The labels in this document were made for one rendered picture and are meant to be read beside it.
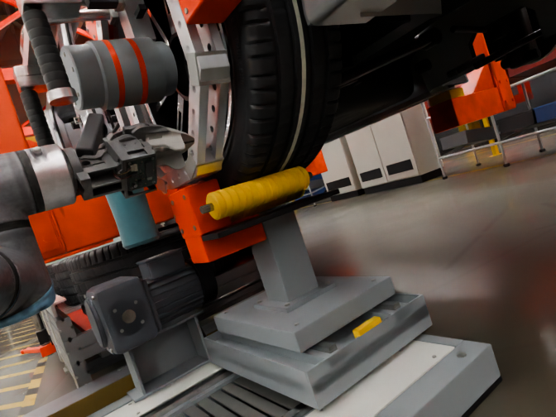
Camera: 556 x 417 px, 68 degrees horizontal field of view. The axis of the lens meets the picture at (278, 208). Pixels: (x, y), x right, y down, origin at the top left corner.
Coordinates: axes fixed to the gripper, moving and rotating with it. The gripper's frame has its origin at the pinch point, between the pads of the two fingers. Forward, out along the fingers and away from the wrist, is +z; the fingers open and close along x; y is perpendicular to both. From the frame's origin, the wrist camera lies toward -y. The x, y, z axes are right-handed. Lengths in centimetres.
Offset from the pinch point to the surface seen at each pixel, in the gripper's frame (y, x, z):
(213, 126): -4.8, -1.5, 8.5
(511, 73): -100, -71, 387
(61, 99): -10.3, 5.4, -16.6
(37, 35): -17.2, 13.3, -16.9
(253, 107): 1.5, 4.7, 13.1
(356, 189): -251, -324, 431
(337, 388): 40, -35, 12
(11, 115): -66, -25, -19
